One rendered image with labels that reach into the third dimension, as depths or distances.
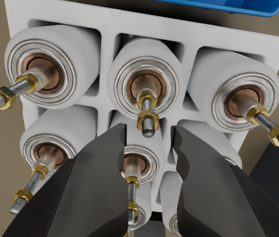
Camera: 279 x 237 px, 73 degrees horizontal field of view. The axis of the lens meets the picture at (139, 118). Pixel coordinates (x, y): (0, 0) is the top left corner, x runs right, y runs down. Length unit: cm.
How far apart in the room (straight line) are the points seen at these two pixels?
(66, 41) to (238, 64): 19
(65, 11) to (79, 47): 7
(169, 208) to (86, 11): 33
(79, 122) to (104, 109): 5
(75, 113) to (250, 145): 51
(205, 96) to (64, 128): 19
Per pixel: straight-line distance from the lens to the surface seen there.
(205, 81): 25
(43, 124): 29
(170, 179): 40
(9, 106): 18
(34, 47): 24
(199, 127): 33
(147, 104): 17
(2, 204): 92
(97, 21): 29
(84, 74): 23
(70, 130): 28
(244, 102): 24
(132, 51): 22
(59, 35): 24
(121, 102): 23
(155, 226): 54
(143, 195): 36
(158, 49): 22
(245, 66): 25
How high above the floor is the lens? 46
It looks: 62 degrees down
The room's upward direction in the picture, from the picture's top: 178 degrees counter-clockwise
